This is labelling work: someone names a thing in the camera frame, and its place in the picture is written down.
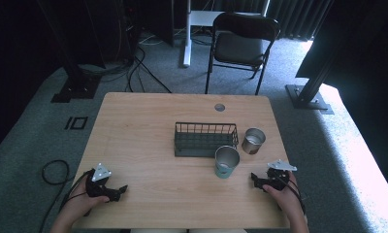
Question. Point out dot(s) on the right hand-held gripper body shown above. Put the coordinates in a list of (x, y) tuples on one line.
[(277, 181)]

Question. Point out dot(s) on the person's left hand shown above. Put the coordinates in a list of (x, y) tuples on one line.
[(80, 204)]

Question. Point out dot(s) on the black metal stand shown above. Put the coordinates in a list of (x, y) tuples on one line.
[(75, 87), (307, 97)]

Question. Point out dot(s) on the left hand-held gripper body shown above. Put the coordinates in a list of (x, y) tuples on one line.
[(95, 189)]

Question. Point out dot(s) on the short steel cup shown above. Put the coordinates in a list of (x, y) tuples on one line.
[(252, 145)]

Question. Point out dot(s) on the person's right hand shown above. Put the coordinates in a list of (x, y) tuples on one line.
[(285, 199)]

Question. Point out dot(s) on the grey table grommet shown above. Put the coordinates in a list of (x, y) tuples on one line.
[(219, 107)]

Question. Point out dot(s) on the tall teal metal cup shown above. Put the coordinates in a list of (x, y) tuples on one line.
[(226, 168)]

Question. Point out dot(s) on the black folding chair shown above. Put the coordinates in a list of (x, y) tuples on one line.
[(240, 48)]

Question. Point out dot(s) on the dark curtain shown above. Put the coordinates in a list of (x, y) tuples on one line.
[(295, 16)]

